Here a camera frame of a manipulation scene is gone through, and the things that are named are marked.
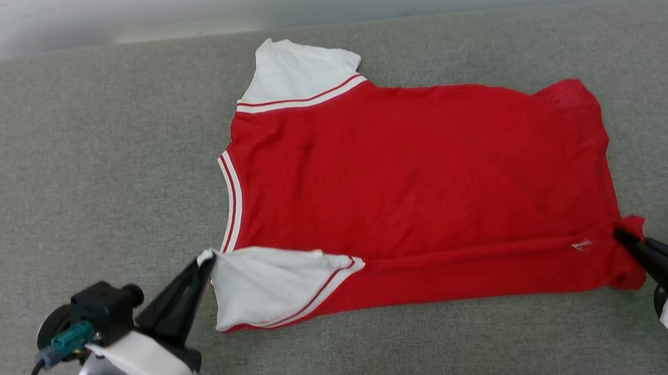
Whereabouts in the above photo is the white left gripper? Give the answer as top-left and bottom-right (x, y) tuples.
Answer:
(83, 257), (222, 375)

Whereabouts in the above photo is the red and white shirt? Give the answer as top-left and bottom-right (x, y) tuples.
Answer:
(194, 16), (652, 334)

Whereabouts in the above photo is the black left gripper motor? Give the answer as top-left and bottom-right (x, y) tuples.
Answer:
(34, 304), (76, 350)

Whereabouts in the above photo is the teal left camera connector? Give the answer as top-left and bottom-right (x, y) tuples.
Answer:
(34, 320), (99, 369)

